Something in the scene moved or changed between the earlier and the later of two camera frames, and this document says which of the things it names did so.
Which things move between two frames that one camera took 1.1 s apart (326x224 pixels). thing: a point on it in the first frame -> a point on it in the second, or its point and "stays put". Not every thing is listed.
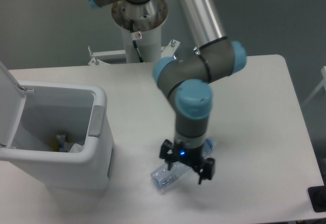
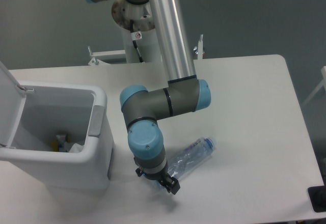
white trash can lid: (12, 101) stays put
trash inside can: (61, 145) stays put
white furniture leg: (323, 73) stays put
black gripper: (179, 152) -> (172, 184)
